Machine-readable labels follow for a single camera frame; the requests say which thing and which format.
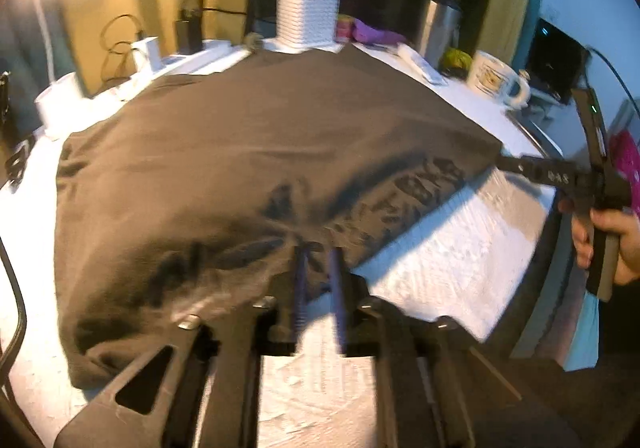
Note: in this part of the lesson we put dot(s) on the small grey-green figurine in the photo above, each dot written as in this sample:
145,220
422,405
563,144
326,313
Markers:
253,42

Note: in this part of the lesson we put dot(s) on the person's right hand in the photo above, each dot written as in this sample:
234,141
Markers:
627,248

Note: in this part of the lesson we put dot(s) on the black electronic device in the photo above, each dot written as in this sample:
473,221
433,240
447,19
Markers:
552,63

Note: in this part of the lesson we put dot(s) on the pink jar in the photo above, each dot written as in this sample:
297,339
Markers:
345,28

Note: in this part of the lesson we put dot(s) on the steel tumbler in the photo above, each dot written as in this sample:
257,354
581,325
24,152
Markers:
437,33

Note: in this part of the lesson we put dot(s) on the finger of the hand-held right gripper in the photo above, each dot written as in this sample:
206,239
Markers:
545,172

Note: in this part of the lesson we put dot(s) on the yellow-green packet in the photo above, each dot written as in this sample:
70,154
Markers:
456,59

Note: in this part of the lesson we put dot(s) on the white tube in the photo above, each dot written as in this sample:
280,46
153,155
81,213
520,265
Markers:
417,62

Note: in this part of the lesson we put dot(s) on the white desk lamp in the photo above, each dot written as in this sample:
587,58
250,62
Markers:
60,98

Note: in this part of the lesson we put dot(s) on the white charger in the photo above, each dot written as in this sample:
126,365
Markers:
146,53

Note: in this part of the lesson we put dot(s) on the pink cloth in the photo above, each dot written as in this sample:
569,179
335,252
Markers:
627,168

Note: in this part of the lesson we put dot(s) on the white plastic basket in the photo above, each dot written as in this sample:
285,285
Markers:
305,18

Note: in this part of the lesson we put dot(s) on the purple pouch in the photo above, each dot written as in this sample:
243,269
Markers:
375,32

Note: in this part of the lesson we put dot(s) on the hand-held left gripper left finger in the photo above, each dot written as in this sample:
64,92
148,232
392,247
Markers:
299,288

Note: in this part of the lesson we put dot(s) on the black clip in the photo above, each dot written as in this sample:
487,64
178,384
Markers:
20,163

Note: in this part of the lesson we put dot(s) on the light blue cloth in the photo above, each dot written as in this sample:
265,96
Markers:
585,328

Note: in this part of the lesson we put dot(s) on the dark grey curtain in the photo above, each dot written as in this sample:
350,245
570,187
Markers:
20,28

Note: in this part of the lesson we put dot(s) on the black charger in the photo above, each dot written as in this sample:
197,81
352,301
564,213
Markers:
188,33

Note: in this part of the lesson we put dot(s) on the dark grey t-shirt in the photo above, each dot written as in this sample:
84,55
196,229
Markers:
250,138

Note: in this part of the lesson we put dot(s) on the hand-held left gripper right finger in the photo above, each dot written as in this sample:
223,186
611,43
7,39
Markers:
339,298

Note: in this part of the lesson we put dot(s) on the white printed mug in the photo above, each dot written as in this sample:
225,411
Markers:
490,76

